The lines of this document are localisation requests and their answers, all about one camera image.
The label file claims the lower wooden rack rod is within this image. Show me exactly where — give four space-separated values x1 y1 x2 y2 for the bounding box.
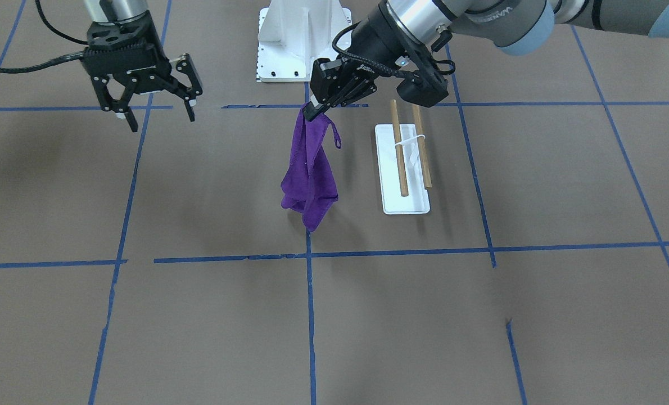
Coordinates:
390 99 409 197

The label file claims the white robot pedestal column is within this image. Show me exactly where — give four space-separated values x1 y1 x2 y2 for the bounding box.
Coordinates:
256 1 353 83

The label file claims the wooden rack rod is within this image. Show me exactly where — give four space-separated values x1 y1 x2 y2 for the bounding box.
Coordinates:
390 99 409 197
412 103 433 190

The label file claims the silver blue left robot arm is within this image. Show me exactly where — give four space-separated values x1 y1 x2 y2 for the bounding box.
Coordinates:
302 1 669 121

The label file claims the white towel rack base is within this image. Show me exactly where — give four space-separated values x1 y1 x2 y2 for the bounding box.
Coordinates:
374 124 431 215

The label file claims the purple microfiber towel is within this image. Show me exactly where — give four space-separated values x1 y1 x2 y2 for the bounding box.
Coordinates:
281 105 342 232

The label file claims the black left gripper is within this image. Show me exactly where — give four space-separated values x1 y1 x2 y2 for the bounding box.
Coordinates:
303 6 425 123

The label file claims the upper wooden rack rod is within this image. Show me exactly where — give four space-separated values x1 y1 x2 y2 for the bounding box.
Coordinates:
412 103 433 190

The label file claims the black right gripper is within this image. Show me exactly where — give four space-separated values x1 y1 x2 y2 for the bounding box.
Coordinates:
81 11 203 133

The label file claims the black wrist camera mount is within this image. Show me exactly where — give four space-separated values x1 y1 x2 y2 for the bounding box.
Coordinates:
397 34 455 107

